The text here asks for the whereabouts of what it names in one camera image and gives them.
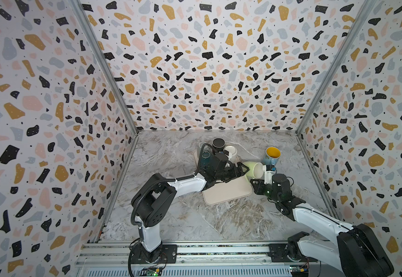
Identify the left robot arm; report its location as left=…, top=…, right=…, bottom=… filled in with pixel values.
left=130, top=152, right=249, bottom=254

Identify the blue butterfly mug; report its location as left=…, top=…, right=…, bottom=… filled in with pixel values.
left=262, top=147, right=281, bottom=166

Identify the grey mug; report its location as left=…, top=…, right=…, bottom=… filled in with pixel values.
left=197, top=142, right=210, bottom=155

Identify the white mug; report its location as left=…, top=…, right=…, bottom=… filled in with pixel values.
left=224, top=145, right=238, bottom=163

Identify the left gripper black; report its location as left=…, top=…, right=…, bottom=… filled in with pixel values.
left=215, top=162, right=251, bottom=184

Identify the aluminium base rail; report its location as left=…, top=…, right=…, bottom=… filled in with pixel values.
left=74, top=241, right=344, bottom=277

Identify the corner aluminium profile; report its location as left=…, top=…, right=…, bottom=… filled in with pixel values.
left=69, top=0, right=138, bottom=137
left=295, top=0, right=375, bottom=137

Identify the dark teal mug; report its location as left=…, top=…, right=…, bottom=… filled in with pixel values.
left=199, top=151, right=212, bottom=169

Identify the black mug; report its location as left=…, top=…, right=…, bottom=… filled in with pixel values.
left=212, top=138, right=226, bottom=152

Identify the beige rectangular tray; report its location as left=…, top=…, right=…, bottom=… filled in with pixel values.
left=193, top=150, right=252, bottom=205

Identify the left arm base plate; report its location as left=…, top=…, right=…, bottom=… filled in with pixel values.
left=130, top=243, right=178, bottom=264

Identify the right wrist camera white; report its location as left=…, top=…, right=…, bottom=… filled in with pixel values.
left=263, top=165, right=277, bottom=184

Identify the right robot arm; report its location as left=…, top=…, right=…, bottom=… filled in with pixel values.
left=249, top=174, right=394, bottom=277

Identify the left corner aluminium profile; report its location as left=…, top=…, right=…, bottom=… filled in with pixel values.
left=69, top=0, right=138, bottom=137

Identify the black corrugated cable conduit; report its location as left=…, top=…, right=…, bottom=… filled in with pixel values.
left=127, top=142, right=215, bottom=277

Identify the right corner aluminium profile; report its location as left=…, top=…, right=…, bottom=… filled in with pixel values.
left=295, top=0, right=375, bottom=137

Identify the light green mug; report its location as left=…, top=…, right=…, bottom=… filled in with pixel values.
left=243, top=161, right=264, bottom=181

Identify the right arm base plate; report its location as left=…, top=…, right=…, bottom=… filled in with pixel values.
left=267, top=243, right=318, bottom=263

